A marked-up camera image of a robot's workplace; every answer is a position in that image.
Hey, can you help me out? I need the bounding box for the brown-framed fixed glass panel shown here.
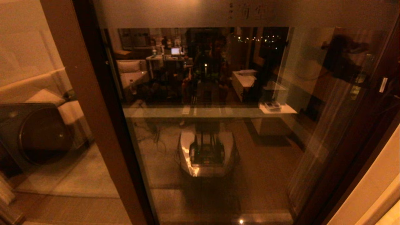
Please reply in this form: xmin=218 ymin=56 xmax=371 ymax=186
xmin=0 ymin=0 xmax=150 ymax=225

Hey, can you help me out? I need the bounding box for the brown-framed sliding glass door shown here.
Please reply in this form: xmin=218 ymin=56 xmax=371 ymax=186
xmin=84 ymin=0 xmax=400 ymax=225

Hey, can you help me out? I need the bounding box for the long stone railing sill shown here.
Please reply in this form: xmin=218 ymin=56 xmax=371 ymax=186
xmin=123 ymin=101 xmax=282 ymax=109

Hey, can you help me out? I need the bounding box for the dark brown door jamb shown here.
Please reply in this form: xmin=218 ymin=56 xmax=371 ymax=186
xmin=300 ymin=116 xmax=400 ymax=225

